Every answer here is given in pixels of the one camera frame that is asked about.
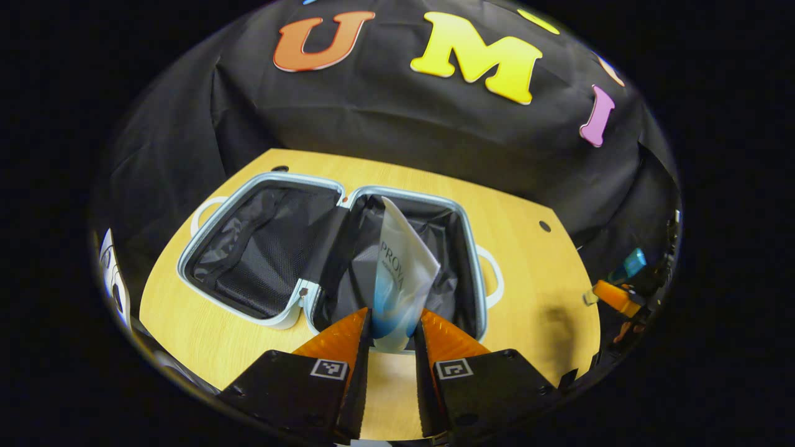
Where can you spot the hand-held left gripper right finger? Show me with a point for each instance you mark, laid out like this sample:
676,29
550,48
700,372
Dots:
423,385

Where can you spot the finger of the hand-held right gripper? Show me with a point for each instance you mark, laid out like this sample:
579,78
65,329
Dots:
612,297

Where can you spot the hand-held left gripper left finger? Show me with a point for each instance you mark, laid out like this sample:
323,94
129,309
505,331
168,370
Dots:
359,385

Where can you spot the blue capped bottle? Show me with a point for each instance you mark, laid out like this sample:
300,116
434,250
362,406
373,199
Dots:
630,264

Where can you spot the light blue suitcase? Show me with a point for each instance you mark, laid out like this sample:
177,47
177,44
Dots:
261,248

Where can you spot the white printed board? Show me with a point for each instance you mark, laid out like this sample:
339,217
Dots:
112,276

